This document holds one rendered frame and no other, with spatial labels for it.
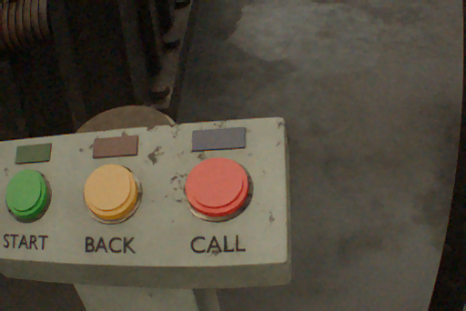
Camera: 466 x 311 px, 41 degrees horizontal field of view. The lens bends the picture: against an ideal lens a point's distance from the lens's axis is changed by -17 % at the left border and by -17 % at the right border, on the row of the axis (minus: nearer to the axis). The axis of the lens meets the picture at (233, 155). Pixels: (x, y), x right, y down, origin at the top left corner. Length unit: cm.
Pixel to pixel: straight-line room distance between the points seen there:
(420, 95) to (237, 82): 44
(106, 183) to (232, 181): 9
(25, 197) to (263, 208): 18
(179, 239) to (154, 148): 7
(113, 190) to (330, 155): 97
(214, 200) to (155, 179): 5
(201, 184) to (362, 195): 88
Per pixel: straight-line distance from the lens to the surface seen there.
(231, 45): 179
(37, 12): 108
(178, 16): 182
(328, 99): 157
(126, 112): 72
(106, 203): 49
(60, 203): 52
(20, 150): 55
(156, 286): 52
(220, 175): 48
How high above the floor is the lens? 93
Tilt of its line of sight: 40 degrees down
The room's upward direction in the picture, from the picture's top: 9 degrees counter-clockwise
